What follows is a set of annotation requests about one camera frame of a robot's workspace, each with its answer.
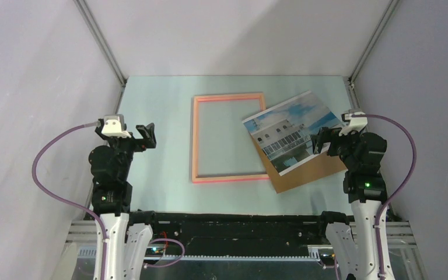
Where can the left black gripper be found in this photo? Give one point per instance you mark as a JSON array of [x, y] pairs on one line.
[[147, 134]]

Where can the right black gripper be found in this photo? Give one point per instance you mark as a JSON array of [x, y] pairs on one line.
[[331, 135]]

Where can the building and sky photo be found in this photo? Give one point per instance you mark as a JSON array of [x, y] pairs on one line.
[[283, 132]]

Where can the orange wooden picture frame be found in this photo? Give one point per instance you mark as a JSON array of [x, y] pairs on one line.
[[197, 100]]

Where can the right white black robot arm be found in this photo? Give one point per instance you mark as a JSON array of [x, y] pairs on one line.
[[360, 252]]

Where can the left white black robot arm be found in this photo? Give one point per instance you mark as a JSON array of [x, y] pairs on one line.
[[124, 243]]

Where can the brown backing board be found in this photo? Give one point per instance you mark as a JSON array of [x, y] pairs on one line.
[[319, 167]]

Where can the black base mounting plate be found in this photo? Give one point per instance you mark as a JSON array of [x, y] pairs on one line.
[[171, 248]]

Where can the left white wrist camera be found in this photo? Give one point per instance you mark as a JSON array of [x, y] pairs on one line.
[[114, 126]]

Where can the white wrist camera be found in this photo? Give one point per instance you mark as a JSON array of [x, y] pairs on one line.
[[354, 120], [114, 126]]

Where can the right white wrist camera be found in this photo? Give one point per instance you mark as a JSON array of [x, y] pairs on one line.
[[354, 120]]

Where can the aluminium front rail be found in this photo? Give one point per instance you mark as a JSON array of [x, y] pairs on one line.
[[246, 240]]

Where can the left aluminium corner post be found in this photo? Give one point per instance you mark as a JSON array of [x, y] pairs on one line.
[[100, 39]]

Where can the aluminium corner post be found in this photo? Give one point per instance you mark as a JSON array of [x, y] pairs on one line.
[[100, 39], [373, 39]]

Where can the right aluminium corner post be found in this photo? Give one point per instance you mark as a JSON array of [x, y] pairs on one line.
[[373, 39]]

